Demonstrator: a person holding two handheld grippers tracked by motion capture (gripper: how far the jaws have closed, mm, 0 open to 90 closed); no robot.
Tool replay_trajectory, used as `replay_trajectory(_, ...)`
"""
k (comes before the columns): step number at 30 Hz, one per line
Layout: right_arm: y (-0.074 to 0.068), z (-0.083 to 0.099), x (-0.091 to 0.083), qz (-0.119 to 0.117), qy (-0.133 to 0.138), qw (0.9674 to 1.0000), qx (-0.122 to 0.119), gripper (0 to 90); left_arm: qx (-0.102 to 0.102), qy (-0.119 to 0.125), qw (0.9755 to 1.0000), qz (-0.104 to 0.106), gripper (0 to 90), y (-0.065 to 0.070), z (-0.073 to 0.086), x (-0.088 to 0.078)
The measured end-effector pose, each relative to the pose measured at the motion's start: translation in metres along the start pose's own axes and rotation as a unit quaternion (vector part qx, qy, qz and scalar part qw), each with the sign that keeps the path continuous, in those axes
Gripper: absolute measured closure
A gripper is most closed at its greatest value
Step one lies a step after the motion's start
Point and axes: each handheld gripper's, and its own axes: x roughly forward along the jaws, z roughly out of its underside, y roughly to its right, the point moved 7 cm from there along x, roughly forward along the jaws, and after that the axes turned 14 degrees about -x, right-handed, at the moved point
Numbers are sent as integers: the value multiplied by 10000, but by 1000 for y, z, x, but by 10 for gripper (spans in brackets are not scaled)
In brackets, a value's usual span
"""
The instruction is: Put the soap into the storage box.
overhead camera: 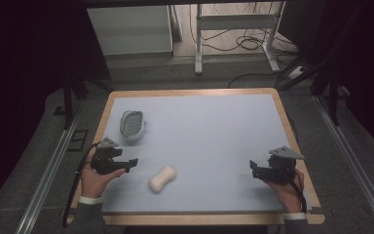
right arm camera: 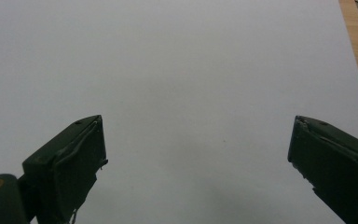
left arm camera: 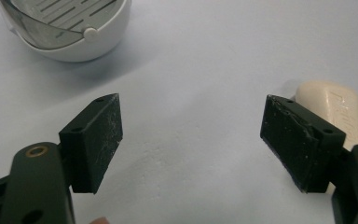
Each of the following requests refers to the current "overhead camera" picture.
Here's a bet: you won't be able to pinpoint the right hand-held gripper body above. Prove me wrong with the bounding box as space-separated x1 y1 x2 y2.
258 145 306 185

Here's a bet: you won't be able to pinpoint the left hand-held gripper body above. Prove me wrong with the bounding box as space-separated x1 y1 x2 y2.
90 136 127 176

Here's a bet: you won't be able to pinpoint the white soap bar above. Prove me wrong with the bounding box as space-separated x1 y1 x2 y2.
148 164 178 194

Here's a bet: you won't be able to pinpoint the white soap dish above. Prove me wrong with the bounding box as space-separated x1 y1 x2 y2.
119 109 147 141

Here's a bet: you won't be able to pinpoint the person's left hand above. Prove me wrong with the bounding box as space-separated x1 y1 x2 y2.
79 153 127 199

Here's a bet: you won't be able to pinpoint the person's right hand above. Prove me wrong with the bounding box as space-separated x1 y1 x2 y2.
262 169 306 215

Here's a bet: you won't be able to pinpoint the light blue table mat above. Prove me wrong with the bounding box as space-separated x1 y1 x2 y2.
100 93 314 214

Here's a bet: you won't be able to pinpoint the black stand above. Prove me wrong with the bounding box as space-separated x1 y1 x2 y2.
277 48 342 127
61 72 115 131

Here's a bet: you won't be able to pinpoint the white cabinet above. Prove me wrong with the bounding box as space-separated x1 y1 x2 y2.
87 5 174 57

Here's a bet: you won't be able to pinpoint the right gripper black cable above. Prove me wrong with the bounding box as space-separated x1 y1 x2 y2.
283 169 308 215

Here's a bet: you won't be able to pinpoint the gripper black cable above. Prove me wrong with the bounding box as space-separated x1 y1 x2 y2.
61 142 99 228
283 169 308 215

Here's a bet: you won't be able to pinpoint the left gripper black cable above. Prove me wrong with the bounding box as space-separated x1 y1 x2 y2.
61 142 99 228

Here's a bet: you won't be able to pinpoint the aluminium rail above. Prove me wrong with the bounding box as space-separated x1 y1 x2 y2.
313 95 374 234
15 103 84 234

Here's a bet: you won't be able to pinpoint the black floor cables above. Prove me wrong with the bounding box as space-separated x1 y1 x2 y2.
189 3 298 89

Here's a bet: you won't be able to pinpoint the white metal desk frame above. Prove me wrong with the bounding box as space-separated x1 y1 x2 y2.
194 2 287 76

